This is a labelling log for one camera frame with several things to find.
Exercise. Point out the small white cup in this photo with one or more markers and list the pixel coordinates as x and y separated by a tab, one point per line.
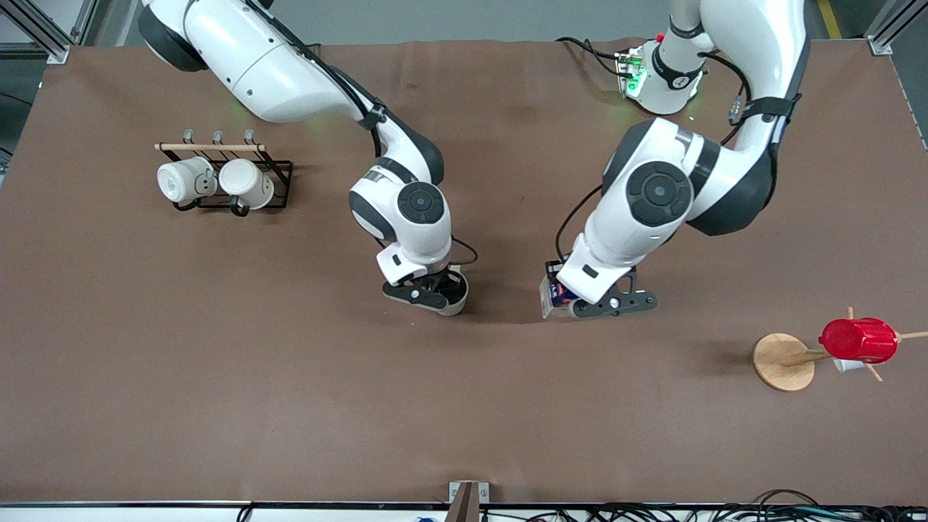
844	365

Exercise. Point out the red plastic cup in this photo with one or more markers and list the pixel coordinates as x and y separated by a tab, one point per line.
859	341

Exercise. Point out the white mug printed side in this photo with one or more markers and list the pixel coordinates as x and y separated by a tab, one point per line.
181	181

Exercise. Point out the white mug grey inside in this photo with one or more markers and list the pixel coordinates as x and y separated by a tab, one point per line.
457	301

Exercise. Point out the circuit board green light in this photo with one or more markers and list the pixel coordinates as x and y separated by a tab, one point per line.
632	72

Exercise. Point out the aluminium frame post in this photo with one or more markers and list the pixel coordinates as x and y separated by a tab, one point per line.
36	29
888	29

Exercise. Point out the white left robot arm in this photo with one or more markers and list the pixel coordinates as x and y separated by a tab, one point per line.
652	217

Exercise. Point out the wooden cup tree stand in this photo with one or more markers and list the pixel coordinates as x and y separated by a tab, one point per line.
779	362

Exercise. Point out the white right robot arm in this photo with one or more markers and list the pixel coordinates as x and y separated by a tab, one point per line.
275	65

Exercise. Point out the white blue milk carton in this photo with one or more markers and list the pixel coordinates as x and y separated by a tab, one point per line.
551	304

